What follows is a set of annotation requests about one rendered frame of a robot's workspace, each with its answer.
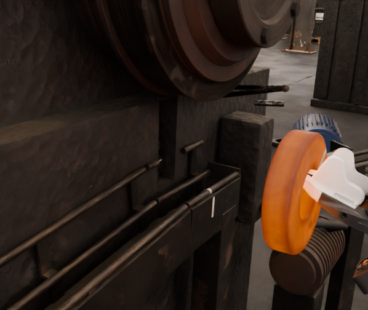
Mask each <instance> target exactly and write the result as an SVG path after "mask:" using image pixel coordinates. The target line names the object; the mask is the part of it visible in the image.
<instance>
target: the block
mask: <svg viewBox="0 0 368 310"><path fill-rule="evenodd" d="M273 129H274V119H273V118H272V117H270V116H264V115H260V114H254V113H247V112H242V111H235V112H233V113H230V114H227V115H226V116H223V117H222V120H221V129H220V146H219V156H218V163H219V164H223V165H229V166H232V167H236V168H240V169H241V185H240V192H239V207H238V216H237V217H236V218H235V221H237V222H240V223H244V224H246V225H253V224H254V223H256V222H257V221H258V220H259V219H260V218H261V217H262V211H261V210H260V209H259V206H260V203H261V202H262V199H263V192H264V187H265V182H266V177H267V174H268V170H269V167H270V159H271V147H272V141H273Z"/></svg>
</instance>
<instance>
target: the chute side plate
mask: <svg viewBox="0 0 368 310"><path fill-rule="evenodd" d="M240 185H241V177H237V178H236V179H235V180H233V181H232V182H231V183H228V184H227V185H226V186H224V187H223V188H221V189H219V190H218V191H217V192H215V193H213V194H212V195H211V196H209V197H208V198H206V199H204V200H203V201H202V202H200V203H199V204H197V205H195V206H194V207H192V208H191V209H190V211H189V210H188V211H187V212H186V213H184V214H183V215H182V216H181V217H180V218H179V219H178V220H177V221H175V222H174V223H173V224H172V225H170V226H169V227H168V228H167V229H166V230H165V231H164V232H162V233H161V234H160V235H159V236H158V237H157V238H155V239H154V240H153V241H152V242H150V243H149V244H148V245H147V246H146V247H145V248H144V249H143V250H141V251H140V252H139V253H138V254H136V255H135V256H134V257H133V258H132V259H131V260H130V261H128V262H127V263H126V264H125V265H124V266H123V267H122V268H120V269H119V270H118V271H117V272H115V273H114V274H113V275H112V276H111V277H110V278H109V279H107V280H106V281H105V282H104V283H102V284H101V286H99V288H97V289H96V290H95V291H94V292H92V293H91V294H90V295H89V296H88V297H86V298H85V299H84V300H83V301H81V302H80V303H79V304H78V305H77V306H76V307H75V308H73V309H72V310H134V309H135V308H137V307H138V306H139V305H140V304H141V303H142V302H143V301H144V300H145V299H146V298H147V297H148V296H149V295H150V294H151V293H152V292H153V291H154V290H155V289H156V288H157V287H158V286H159V285H160V284H161V283H162V282H163V281H164V280H165V279H166V278H167V277H168V276H169V275H170V274H171V273H172V272H173V271H174V270H175V269H176V268H177V267H178V266H179V265H180V264H181V263H182V262H183V261H184V260H185V259H186V258H187V257H188V256H189V255H190V254H191V253H193V252H194V251H195V250H196V249H197V248H199V247H200V246H201V245H202V244H203V243H205V242H206V241H207V240H209V239H210V238H211V237H212V236H213V235H215V234H216V233H217V232H219V230H221V227H222V215H223V214H224V213H225V212H227V211H228V210H229V209H230V208H232V207H233V206H235V205H236V214H235V217H237V216H238V207H239V192H240ZM214 196H215V201H214V216H213V217H212V203H213V197H214Z"/></svg>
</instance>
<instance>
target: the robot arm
mask: <svg viewBox="0 0 368 310"><path fill-rule="evenodd" d="M303 189H304V190H305V191H306V192H307V193H308V194H309V195H310V196H311V197H312V198H313V199H314V200H315V201H316V202H318V205H320V206H321V207H322V208H324V209H325V210H327V211H328V212H329V213H330V214H331V215H333V216H334V217H335V218H337V219H338V220H340V221H341V222H343V223H344V224H346V225H348V226H350V227H352V228H354V229H357V230H358V231H361V232H363V233H366V234H367V235H368V177H366V176H365V175H363V174H361V173H359V172H357V171H356V169H355V167H354V154H353V152H352V151H350V150H349V149H347V148H339V149H337V150H336V151H335V152H334V153H333V154H332V155H331V156H329V157H328V158H327V159H326V160H325V161H324V163H323V164H322V165H321V166H320V168H318V170H310V171H309V172H308V174H307V176H306V179H305V182H304V185H303ZM361 204H362V208H361V207H360V206H359V205H361ZM353 280H354V281H355V283H356V284H357V286H358V287H359V288H360V289H361V291H362V292H363V294H365V295H366V294H368V257H367V258H365V259H363V260H361V261H360V262H359V263H358V265H357V268H356V270H355V273H354V276H353Z"/></svg>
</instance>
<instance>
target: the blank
mask: <svg viewBox="0 0 368 310"><path fill-rule="evenodd" d="M326 159H327V150H326V143H325V141H324V138H323V136H322V135H321V134H319V133H317V132H309V131H304V130H291V131H290V132H288V133H287V134H286V135H285V136H284V137H283V139H282V140H281V142H280V144H279V145H278V147H277V149H276V151H275V154H274V156H273V158H272V161H271V164H270V167H269V170H268V174H267V177H266V182H265V187H264V192H263V199H262V233H263V238H264V240H265V243H266V245H267V246H269V248H271V249H273V250H277V251H280V252H284V253H288V254H291V255H296V254H299V253H300V252H301V251H302V250H303V249H304V248H305V247H306V245H307V243H308V242H309V240H310V238H311V236H312V233H313V231H314V229H315V226H316V223H317V220H318V217H319V213H320V211H321V206H320V205H318V202H316V201H315V200H314V199H313V198H312V197H311V196H310V195H309V194H308V193H307V192H306V191H305V190H304V189H303V185H304V182H305V179H306V176H307V174H308V172H309V171H310V170H318V168H320V166H321V165H322V164H323V163H324V161H325V160H326Z"/></svg>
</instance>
